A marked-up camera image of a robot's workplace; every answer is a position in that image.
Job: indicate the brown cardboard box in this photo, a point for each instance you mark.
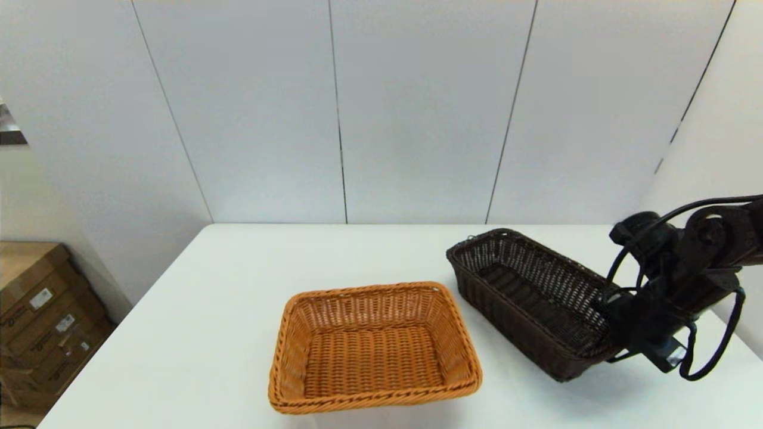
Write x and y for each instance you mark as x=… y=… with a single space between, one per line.
x=30 y=262
x=64 y=323
x=74 y=357

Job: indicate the dark brown wicker basket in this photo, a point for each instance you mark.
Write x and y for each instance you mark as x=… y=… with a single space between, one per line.
x=524 y=292

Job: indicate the orange wicker basket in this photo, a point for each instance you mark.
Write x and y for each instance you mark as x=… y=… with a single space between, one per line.
x=372 y=357

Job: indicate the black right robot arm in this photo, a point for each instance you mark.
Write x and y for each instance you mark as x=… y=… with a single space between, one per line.
x=709 y=235

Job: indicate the grey metal background fixture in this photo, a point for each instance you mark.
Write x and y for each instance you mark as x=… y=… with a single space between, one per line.
x=9 y=128

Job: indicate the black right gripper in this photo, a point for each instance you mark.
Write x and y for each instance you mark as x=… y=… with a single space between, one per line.
x=667 y=304

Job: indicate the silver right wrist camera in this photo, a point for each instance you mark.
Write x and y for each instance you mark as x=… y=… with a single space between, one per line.
x=664 y=354

